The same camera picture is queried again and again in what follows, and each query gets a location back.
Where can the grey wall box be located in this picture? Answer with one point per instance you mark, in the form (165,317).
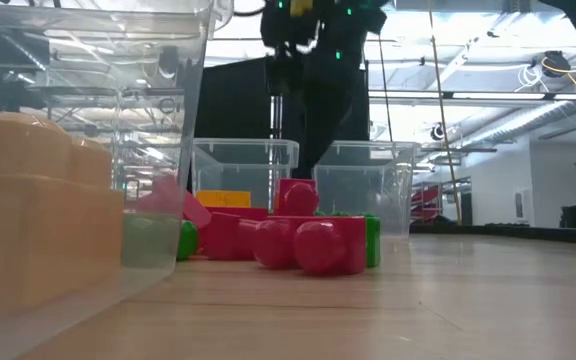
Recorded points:
(521,204)

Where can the clear plastic bin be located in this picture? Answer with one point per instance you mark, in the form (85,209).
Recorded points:
(368,150)
(93,25)
(243,147)

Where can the large square yellow block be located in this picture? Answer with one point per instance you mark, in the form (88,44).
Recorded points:
(223,198)

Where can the black aluminium table frame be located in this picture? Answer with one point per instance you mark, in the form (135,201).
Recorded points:
(518,232)

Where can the green toy building block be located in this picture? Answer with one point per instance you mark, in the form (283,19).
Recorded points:
(188,241)
(373,240)

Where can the silver ventilation duct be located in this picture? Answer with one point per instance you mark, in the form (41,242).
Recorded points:
(523,121)

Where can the red storage rack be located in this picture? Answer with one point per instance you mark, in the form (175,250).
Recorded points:
(425,196)

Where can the black folding screen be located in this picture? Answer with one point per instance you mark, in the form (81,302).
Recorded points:
(233,100)

